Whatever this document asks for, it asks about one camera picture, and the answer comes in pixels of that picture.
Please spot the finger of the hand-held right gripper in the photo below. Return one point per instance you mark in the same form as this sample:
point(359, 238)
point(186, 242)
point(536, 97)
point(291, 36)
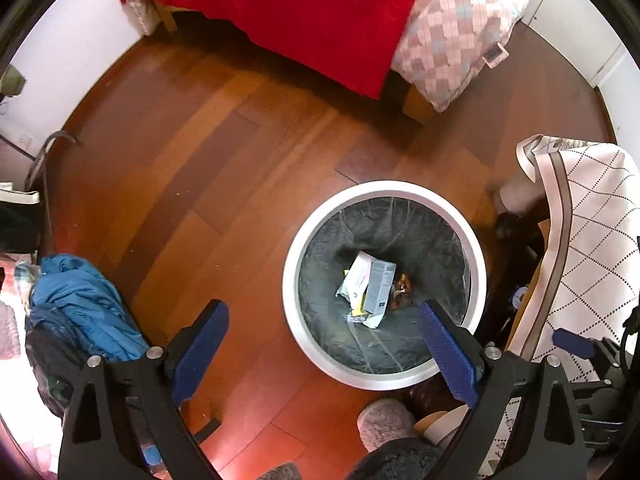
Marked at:
point(572, 341)

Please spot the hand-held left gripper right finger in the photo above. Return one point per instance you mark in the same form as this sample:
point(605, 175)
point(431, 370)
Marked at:
point(447, 360)

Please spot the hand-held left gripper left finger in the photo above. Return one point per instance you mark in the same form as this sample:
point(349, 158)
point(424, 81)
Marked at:
point(200, 355)

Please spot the white round trash can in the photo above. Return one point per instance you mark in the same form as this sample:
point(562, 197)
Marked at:
point(291, 285)

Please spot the black trash bag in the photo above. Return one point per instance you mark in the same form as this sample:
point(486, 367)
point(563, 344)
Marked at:
point(400, 230)

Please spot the beige round object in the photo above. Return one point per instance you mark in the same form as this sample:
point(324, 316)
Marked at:
point(440, 426)

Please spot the black chair base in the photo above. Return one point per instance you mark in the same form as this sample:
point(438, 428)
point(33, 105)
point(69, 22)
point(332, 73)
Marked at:
point(206, 429)

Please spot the brown shiny wrapper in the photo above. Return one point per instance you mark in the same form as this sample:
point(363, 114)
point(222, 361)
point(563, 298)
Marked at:
point(402, 296)

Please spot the white paper scrap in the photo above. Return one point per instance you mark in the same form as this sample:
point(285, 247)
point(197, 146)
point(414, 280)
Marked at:
point(373, 321)

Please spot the grey fuzzy slipper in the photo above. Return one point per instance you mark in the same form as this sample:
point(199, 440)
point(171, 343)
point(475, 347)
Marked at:
point(285, 472)
point(387, 425)

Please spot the grey carton box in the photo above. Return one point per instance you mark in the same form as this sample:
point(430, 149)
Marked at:
point(378, 285)

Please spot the yellow paper scrap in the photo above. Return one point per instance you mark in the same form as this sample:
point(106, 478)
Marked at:
point(356, 312)

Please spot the white dotted diamond cloth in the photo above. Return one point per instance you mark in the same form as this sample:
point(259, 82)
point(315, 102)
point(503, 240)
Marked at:
point(590, 235)

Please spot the person's dark fuzzy trouser leg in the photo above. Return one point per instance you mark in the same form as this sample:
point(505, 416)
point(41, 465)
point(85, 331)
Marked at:
point(395, 462)

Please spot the white printed packet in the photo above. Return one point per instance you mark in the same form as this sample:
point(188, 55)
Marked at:
point(356, 276)

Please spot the blue jacket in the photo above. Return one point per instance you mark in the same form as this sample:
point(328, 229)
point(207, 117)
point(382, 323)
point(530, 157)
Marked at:
point(85, 305)

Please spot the dark bag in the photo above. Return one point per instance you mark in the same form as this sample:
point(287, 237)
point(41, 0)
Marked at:
point(45, 360)

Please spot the pale rounded soft object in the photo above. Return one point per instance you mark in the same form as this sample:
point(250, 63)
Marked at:
point(517, 195)

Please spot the white book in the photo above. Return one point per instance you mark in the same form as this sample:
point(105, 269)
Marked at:
point(20, 196)

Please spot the grey metal cane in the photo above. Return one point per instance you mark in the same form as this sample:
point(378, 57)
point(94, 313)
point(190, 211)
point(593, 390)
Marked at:
point(60, 135)

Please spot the white cabinet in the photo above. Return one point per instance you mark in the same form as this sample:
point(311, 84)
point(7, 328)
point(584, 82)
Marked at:
point(575, 20)

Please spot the pink checkered quilt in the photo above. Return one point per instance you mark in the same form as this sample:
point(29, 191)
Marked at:
point(450, 35)

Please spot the white lace bed skirt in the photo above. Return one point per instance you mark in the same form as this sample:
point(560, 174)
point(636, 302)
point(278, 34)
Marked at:
point(137, 12)

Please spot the red blanket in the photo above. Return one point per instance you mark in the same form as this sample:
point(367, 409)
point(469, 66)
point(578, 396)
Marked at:
point(300, 10)

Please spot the white wall socket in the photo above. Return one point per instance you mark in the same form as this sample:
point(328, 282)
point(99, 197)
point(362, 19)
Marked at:
point(25, 139)

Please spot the wooden bed frame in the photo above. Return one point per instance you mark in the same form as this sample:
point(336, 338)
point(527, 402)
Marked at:
point(167, 19)

